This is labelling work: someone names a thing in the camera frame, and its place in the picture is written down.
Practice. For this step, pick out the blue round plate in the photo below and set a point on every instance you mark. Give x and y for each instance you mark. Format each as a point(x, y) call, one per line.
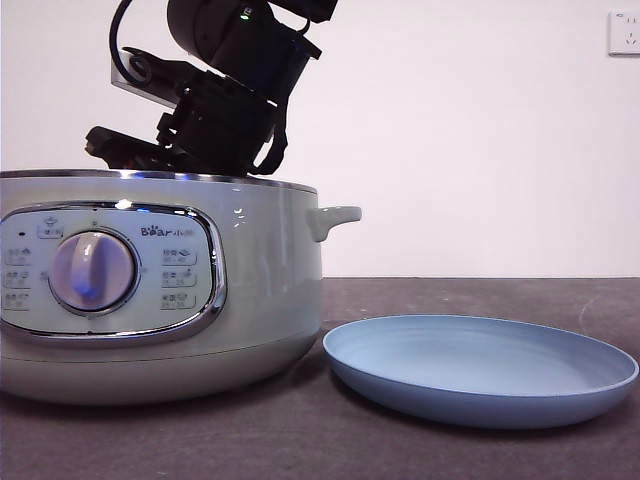
point(470, 365)

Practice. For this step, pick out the pale grey right wrist camera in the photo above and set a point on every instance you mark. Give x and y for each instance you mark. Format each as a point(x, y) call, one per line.
point(125, 82)

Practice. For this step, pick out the white wall socket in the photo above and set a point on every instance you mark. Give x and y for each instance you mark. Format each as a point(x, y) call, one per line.
point(625, 34)

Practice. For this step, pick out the pale green electric steamer pot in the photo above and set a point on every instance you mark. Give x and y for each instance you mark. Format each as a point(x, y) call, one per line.
point(265, 280)

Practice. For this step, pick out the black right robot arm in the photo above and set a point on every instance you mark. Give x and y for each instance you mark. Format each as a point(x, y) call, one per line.
point(235, 35)

